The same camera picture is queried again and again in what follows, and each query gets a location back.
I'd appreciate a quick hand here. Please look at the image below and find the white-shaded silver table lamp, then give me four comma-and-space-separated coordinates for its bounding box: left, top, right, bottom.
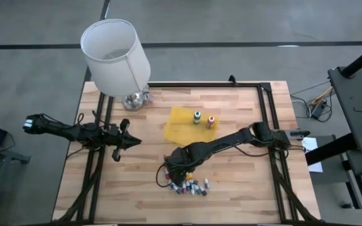
80, 18, 153, 112

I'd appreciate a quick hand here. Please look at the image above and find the grey metal cart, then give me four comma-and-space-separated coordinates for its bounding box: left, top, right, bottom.
0, 139, 31, 226

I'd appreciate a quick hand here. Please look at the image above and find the white paper sheet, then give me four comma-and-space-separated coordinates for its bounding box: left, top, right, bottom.
302, 137, 324, 173

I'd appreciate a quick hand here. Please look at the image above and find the yellow translucent plastic tray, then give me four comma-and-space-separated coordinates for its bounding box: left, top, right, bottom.
163, 105, 219, 147

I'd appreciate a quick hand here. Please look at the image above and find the grey side table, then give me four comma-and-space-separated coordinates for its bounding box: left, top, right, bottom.
327, 64, 362, 153

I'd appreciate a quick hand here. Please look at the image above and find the black power strip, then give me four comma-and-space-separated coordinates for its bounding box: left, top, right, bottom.
309, 99, 328, 119

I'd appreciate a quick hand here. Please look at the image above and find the black support beam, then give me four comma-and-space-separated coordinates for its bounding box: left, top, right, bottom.
305, 133, 358, 166

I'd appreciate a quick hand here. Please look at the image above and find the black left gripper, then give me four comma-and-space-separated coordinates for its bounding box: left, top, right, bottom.
105, 118, 143, 163

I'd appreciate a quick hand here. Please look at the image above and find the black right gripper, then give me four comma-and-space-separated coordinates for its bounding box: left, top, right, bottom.
164, 143, 211, 187

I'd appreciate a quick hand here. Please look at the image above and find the crumpled clear plastic wrap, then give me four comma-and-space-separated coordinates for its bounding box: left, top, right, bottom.
141, 90, 153, 106

